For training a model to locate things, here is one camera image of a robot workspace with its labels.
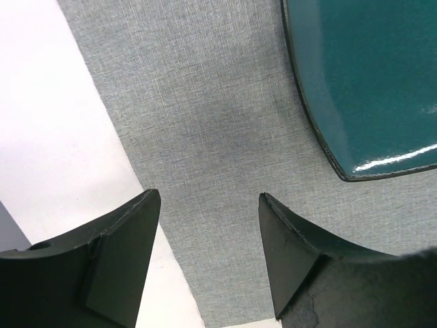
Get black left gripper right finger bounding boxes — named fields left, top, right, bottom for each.
left=259, top=193, right=436, bottom=327

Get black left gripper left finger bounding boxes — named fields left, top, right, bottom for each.
left=1, top=189, right=160, bottom=327

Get grey cloth placemat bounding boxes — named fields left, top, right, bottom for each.
left=59, top=1, right=436, bottom=327

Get teal square plate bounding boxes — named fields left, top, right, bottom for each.
left=281, top=1, right=436, bottom=182

